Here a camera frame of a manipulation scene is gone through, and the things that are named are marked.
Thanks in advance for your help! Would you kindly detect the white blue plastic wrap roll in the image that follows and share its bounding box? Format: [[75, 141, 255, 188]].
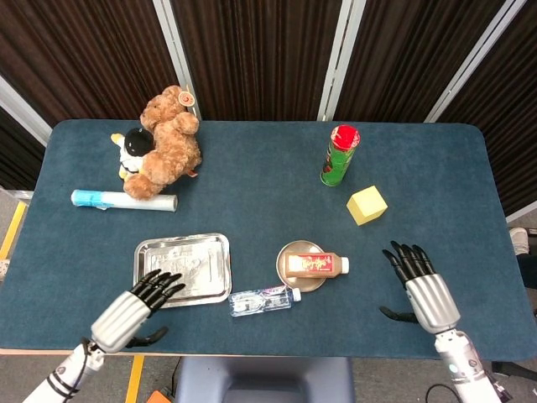
[[70, 189, 179, 213]]

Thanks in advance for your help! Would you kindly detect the green chips can red lid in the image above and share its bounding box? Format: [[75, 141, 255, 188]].
[[320, 124, 362, 187]]

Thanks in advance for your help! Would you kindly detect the white partition frame post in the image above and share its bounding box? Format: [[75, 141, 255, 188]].
[[0, 75, 54, 147], [425, 0, 528, 123], [153, 0, 202, 121], [317, 0, 366, 122]]

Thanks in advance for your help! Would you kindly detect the clear water bottle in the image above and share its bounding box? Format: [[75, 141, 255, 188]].
[[228, 285, 302, 318]]

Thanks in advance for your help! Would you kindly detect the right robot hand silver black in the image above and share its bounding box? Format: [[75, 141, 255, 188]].
[[378, 240, 461, 335]]

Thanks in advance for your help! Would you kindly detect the blue felt table cloth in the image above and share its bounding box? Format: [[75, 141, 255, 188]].
[[0, 119, 537, 361]]

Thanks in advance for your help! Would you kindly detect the rectangular steel tray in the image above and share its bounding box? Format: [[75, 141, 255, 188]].
[[133, 233, 233, 309]]

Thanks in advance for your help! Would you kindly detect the black white penguin plush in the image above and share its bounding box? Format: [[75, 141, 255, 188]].
[[110, 128, 154, 181]]

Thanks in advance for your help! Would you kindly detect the white shoe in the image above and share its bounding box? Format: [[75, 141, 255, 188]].
[[508, 227, 530, 255]]

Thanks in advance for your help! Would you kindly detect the black floor cable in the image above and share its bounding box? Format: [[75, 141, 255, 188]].
[[426, 382, 456, 403]]

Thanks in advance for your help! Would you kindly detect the brown drink bottle red label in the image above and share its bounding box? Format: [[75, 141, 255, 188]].
[[284, 251, 350, 279]]

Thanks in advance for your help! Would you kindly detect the yellow foam cube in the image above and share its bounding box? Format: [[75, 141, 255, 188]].
[[346, 184, 388, 227]]

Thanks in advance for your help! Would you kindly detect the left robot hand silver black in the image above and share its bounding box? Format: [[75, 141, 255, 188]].
[[90, 269, 187, 353]]

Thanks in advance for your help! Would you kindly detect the brown teddy bear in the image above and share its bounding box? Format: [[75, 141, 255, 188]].
[[123, 85, 202, 201]]

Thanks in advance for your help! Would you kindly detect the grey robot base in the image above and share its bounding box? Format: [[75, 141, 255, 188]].
[[175, 356, 356, 403]]

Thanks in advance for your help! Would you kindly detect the round steel bowl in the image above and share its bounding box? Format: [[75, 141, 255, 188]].
[[275, 239, 328, 294]]

